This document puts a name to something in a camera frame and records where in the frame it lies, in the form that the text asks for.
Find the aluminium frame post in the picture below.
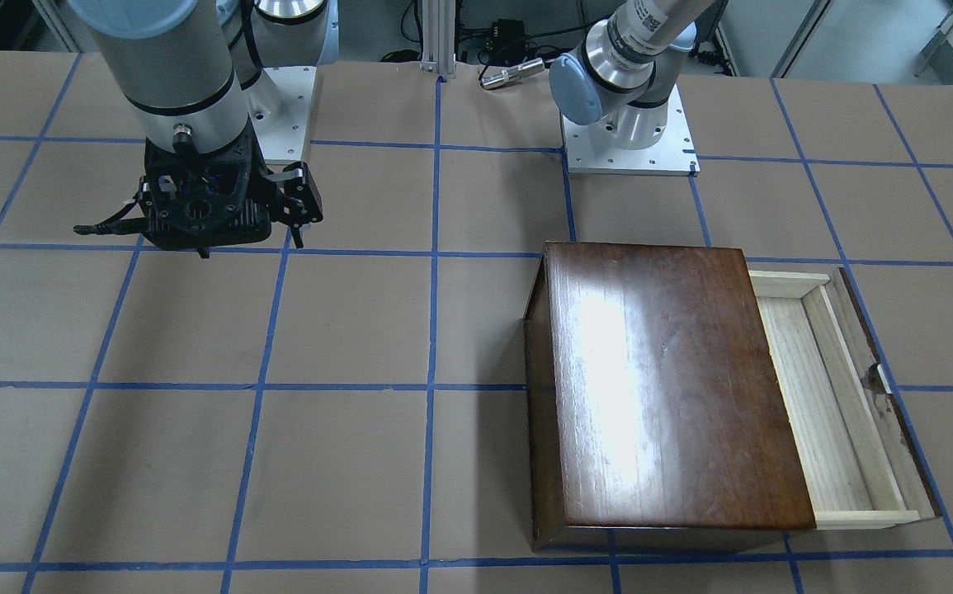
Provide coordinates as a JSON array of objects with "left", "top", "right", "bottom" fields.
[{"left": 418, "top": 0, "right": 457, "bottom": 82}]

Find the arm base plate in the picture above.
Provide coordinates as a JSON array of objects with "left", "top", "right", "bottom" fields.
[
  {"left": 560, "top": 84, "right": 701, "bottom": 177},
  {"left": 243, "top": 65, "right": 318, "bottom": 165}
]

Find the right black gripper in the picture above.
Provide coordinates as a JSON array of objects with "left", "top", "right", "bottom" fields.
[{"left": 254, "top": 161, "right": 324, "bottom": 249}]

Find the light wood drawer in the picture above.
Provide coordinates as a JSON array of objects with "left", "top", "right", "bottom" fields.
[{"left": 750, "top": 268, "right": 941, "bottom": 530}]

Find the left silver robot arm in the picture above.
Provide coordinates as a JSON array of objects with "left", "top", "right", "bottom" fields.
[{"left": 550, "top": 1, "right": 953, "bottom": 256}]

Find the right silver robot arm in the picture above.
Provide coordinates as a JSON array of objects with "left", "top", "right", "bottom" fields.
[{"left": 70, "top": 1, "right": 339, "bottom": 258}]

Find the dark wooden drawer cabinet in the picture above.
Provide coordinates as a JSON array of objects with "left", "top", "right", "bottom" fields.
[{"left": 524, "top": 242, "right": 816, "bottom": 554}]

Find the silver metal cylinder tool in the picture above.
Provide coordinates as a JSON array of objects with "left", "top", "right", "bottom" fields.
[{"left": 479, "top": 58, "right": 547, "bottom": 91}]

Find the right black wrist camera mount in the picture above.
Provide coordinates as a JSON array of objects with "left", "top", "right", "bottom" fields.
[{"left": 73, "top": 129, "right": 276, "bottom": 258}]

